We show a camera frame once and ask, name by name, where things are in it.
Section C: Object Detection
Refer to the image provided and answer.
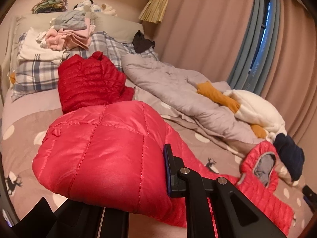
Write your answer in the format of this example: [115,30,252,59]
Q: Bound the dark navy folded garment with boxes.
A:
[273,133,305,181]

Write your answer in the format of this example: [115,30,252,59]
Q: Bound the pink curtains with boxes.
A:
[154,0,316,143]

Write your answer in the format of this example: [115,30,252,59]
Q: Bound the pile of pink clothes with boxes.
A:
[17,13,95,65]

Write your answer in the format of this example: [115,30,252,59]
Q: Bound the grey crumpled quilt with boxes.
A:
[121,54,263,144]

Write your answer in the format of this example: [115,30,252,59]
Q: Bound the folded red down jacket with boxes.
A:
[57,51,134,114]

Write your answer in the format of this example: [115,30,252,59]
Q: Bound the brown polka dot duvet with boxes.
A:
[1,109,313,237]

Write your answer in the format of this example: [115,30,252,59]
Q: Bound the green patterned bundle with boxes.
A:
[31,0,68,14]

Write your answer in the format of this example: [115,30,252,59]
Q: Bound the plaid pillow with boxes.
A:
[10,31,159,103]

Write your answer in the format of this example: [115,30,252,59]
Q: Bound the plush toys on headboard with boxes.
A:
[73,0,118,17]

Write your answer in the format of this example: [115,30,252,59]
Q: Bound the pink hooded down jacket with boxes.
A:
[32,101,293,236]

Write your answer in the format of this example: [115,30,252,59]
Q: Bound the beige pillow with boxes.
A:
[7,11,144,55]

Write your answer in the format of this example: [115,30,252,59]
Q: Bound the blue grey sheer curtain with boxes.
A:
[227,0,281,95]

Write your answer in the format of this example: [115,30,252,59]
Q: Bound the small black garment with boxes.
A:
[132,30,155,54]

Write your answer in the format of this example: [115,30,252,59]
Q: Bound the white goose plush toy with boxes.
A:
[197,81,287,141]

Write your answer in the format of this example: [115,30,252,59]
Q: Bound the beige pleated lamp shade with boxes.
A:
[139,0,169,24]

